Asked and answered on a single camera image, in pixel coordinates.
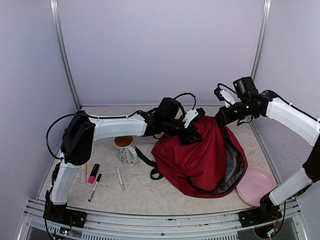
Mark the beige eraser stick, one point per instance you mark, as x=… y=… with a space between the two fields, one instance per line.
x=83 y=174

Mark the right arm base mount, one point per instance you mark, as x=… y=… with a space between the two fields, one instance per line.
x=266 y=212

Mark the green white pen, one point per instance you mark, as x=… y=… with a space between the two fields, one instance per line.
x=94 y=187

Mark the right aluminium frame post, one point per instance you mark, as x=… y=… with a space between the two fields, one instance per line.
x=261 y=37

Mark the white mug with tea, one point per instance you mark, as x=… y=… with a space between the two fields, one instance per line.
x=126 y=150

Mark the red student backpack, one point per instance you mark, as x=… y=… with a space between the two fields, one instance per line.
x=208 y=169

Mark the left aluminium frame post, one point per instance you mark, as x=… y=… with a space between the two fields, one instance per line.
x=63 y=52

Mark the pink black highlighter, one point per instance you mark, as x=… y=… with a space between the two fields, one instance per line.
x=93 y=174

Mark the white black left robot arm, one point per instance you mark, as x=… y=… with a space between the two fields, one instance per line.
x=169 y=118

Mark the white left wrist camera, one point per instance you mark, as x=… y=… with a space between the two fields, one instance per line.
x=189 y=116

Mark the pink plate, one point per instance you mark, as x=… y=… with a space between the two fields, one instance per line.
x=254 y=185

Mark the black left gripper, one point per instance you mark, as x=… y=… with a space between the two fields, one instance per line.
x=188 y=138

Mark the aluminium frame post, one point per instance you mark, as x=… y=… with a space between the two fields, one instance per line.
x=63 y=52
x=261 y=37

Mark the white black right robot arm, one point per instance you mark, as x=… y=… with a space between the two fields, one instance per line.
x=245 y=100

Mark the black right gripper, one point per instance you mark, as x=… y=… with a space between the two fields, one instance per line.
x=226 y=119

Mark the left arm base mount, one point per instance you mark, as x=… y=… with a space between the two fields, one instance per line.
x=62 y=215

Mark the small white marker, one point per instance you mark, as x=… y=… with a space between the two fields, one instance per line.
x=119 y=175

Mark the aluminium front rail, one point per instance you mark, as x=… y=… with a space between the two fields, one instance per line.
x=101 y=225

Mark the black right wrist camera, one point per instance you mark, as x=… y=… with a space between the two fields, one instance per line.
x=223 y=95

